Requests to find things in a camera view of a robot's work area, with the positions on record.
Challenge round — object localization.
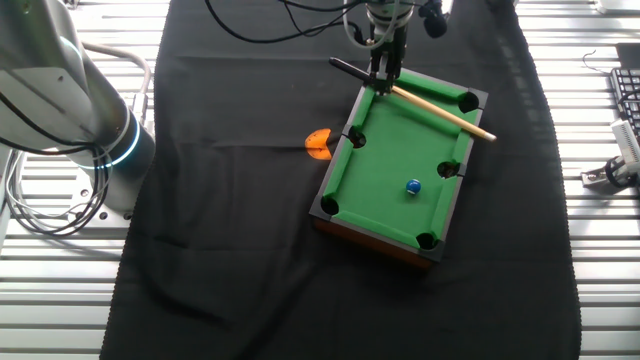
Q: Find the black cloth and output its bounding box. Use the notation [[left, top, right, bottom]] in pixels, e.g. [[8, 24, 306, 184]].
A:
[[99, 0, 584, 360]]

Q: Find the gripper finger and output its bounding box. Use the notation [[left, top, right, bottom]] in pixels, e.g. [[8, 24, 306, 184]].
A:
[[369, 52, 386, 95], [384, 49, 403, 90]]

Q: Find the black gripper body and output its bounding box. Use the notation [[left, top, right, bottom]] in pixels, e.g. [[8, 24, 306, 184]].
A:
[[368, 22, 408, 69]]

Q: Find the orange half-round plastic piece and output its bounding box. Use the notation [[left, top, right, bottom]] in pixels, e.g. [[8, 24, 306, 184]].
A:
[[304, 127, 333, 161]]

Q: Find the black flat pad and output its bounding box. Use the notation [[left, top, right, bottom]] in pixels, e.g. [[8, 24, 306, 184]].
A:
[[616, 42, 640, 69]]

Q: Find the black keyboard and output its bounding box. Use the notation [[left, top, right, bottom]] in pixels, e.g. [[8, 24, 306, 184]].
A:
[[609, 67, 640, 144]]

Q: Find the cable bundle at robot base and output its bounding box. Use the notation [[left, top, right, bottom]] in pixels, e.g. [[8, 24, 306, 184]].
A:
[[2, 143, 114, 239]]

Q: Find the white box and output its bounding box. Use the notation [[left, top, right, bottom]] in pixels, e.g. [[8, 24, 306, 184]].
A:
[[594, 0, 640, 15]]

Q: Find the wooden pool cue black handle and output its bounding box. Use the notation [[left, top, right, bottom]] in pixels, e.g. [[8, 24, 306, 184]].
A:
[[328, 56, 498, 143]]

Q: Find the mini green pool table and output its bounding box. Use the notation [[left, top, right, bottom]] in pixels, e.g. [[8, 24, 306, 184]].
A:
[[308, 56, 490, 271]]

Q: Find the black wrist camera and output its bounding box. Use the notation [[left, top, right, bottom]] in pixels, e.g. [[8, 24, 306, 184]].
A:
[[418, 0, 450, 40]]

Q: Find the thick grey cable with connector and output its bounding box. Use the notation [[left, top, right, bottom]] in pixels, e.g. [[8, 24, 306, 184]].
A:
[[82, 42, 153, 126]]

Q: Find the metal camera stand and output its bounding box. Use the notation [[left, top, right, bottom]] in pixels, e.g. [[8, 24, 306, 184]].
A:
[[579, 155, 640, 190]]

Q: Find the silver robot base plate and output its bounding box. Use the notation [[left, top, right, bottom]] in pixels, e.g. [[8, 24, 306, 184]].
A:
[[67, 164, 136, 229]]

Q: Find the silver camera on stand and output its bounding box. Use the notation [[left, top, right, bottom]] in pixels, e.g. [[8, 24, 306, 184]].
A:
[[611, 118, 640, 169]]

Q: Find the long black cable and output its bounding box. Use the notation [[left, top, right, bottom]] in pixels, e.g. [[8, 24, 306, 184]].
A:
[[277, 0, 369, 37], [203, 0, 364, 45]]

